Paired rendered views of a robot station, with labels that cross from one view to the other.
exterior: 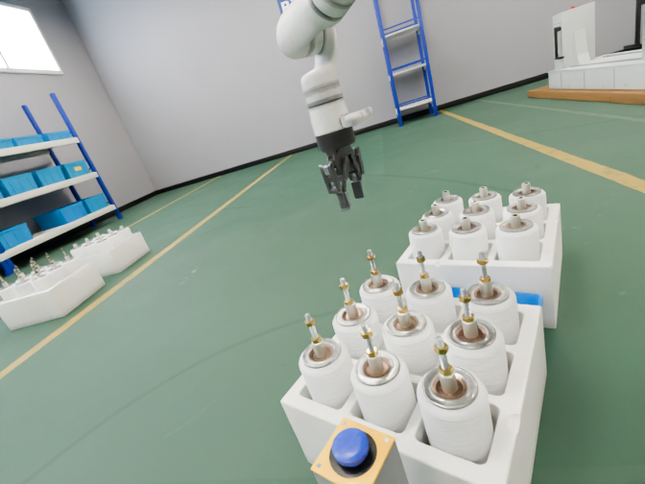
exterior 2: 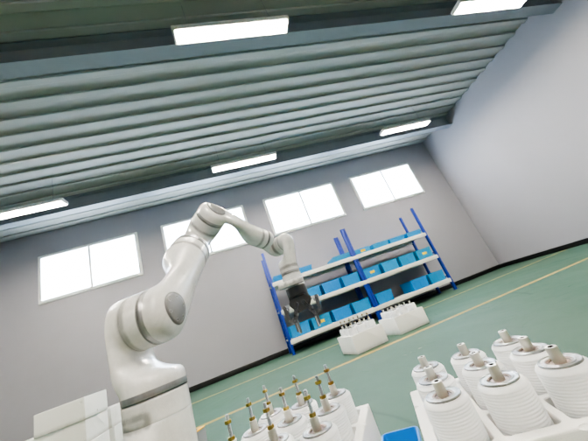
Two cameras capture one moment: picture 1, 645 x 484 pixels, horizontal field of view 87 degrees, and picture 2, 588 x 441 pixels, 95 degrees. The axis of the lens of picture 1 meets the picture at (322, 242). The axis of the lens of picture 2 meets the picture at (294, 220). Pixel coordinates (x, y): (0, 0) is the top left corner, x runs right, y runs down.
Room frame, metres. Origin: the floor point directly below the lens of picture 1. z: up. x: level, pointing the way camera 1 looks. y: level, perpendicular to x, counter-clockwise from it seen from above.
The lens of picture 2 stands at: (0.26, -1.00, 0.50)
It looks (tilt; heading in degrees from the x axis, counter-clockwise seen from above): 20 degrees up; 60
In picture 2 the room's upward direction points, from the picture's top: 21 degrees counter-clockwise
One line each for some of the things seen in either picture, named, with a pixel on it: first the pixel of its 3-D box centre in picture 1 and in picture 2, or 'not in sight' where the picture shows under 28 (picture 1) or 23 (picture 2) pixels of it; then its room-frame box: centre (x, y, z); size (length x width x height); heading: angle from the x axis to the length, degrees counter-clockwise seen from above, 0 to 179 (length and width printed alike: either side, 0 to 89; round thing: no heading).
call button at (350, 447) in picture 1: (351, 449); not in sight; (0.27, 0.04, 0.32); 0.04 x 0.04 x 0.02
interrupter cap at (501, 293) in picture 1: (487, 293); (317, 430); (0.54, -0.27, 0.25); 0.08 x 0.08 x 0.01
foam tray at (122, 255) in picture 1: (110, 255); (402, 321); (2.69, 1.64, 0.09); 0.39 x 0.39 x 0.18; 77
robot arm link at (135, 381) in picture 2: not in sight; (148, 345); (0.23, -0.47, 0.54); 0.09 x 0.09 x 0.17; 56
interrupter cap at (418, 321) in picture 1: (405, 324); (290, 421); (0.53, -0.10, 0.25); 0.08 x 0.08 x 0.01
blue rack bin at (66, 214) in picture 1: (61, 215); (414, 284); (5.01, 3.38, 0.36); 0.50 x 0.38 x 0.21; 74
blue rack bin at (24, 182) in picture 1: (7, 188); (385, 268); (4.61, 3.52, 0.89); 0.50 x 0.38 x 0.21; 74
